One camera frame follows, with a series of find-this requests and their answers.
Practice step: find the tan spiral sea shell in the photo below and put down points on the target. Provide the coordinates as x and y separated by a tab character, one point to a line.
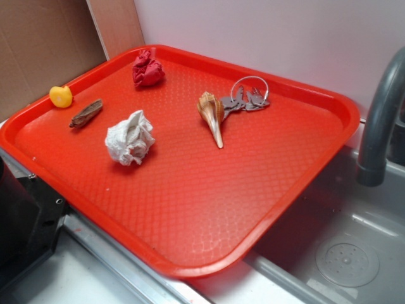
212	112

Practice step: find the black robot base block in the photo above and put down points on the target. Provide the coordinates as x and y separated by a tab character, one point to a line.
31	216

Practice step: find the red plastic tray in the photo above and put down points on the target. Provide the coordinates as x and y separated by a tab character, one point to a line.
191	209

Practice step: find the crumpled white paper towel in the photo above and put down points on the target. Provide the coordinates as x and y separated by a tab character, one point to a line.
130	140

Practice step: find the crumpled red cloth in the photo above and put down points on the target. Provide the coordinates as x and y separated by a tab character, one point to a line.
146	71

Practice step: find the brown wood piece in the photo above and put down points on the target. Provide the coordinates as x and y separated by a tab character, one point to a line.
87	114

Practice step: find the yellow rubber duck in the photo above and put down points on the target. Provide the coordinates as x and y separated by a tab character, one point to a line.
61	97

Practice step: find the grey toy sink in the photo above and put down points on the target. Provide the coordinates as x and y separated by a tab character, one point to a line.
339	242

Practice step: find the grey curved faucet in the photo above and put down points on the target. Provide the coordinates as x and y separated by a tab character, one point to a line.
383	135

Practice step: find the brown cardboard panel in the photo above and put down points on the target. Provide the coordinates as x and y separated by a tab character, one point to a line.
48	43

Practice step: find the metal keys on ring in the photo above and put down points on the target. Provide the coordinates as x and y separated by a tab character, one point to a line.
239	100

